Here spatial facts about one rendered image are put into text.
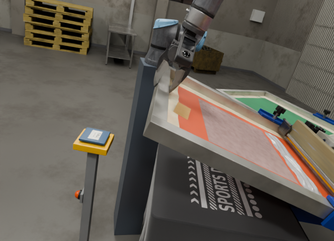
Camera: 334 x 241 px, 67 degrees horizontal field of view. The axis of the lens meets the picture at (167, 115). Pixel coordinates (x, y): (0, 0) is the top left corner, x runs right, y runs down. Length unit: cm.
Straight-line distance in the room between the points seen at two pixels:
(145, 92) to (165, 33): 31
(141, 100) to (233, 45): 734
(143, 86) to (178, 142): 80
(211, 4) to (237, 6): 766
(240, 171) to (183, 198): 31
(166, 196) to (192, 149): 32
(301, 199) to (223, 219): 25
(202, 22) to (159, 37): 58
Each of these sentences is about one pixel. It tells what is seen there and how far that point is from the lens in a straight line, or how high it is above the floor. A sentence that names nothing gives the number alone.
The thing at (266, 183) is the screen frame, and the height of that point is 118.
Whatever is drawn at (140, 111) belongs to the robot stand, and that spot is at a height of 95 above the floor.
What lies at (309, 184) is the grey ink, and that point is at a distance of 87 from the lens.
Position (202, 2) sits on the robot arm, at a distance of 75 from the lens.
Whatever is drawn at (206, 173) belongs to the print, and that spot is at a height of 95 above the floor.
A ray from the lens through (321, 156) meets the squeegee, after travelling 99.
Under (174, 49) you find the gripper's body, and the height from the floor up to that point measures 138.
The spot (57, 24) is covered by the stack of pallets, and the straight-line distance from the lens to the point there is 648.
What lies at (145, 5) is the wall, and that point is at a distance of 760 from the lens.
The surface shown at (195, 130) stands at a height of 120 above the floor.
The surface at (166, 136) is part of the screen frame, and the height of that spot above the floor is 125.
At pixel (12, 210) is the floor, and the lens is 214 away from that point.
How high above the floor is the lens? 150
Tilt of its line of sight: 23 degrees down
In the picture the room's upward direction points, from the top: 13 degrees clockwise
